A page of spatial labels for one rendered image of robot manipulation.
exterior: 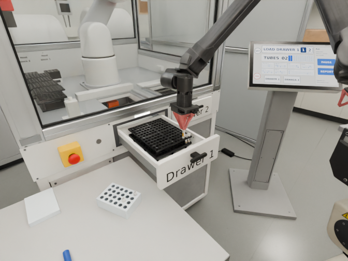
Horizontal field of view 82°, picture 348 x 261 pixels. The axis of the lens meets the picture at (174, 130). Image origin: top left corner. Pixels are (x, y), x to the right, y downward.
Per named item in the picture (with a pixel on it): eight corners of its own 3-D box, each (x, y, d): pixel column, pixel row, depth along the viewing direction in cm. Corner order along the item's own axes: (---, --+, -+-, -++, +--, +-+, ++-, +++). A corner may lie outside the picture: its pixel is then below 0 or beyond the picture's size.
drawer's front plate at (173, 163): (217, 158, 83) (220, 134, 78) (160, 190, 67) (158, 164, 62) (214, 156, 84) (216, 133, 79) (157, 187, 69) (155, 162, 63)
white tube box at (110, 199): (142, 200, 71) (141, 192, 69) (127, 219, 64) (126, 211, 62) (113, 189, 76) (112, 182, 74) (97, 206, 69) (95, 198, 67)
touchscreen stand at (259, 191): (295, 219, 151) (354, 87, 102) (234, 212, 157) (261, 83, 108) (276, 175, 194) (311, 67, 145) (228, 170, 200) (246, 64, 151)
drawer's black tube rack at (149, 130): (191, 148, 86) (191, 135, 83) (157, 165, 76) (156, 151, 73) (160, 129, 101) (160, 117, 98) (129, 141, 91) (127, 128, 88)
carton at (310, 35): (332, 50, 306) (339, 29, 292) (328, 52, 285) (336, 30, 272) (302, 47, 331) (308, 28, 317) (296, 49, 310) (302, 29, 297)
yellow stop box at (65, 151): (85, 161, 78) (81, 146, 74) (65, 169, 74) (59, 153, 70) (81, 155, 81) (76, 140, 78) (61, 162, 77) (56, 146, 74)
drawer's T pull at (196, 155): (207, 156, 71) (207, 153, 70) (191, 164, 67) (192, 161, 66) (200, 151, 73) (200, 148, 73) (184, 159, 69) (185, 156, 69)
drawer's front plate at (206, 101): (211, 113, 122) (212, 96, 117) (173, 127, 106) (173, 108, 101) (208, 112, 123) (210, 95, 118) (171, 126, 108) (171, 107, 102)
